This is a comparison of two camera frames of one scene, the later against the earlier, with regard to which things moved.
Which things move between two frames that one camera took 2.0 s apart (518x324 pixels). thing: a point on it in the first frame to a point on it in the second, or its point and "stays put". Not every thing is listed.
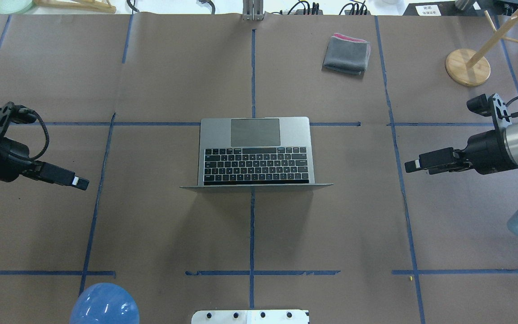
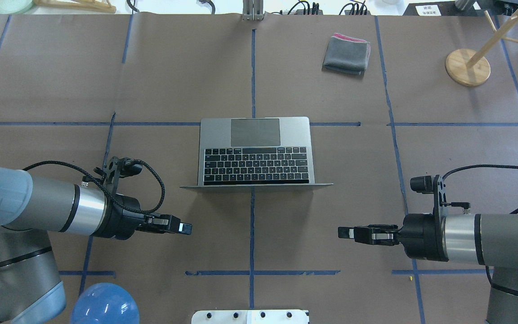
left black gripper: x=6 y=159 to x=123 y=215
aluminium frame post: x=252 y=10 stays put
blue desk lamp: x=105 y=303 stays put
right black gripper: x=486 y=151 to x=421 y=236
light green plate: x=8 y=6 stays put
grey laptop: x=254 y=152 stays put
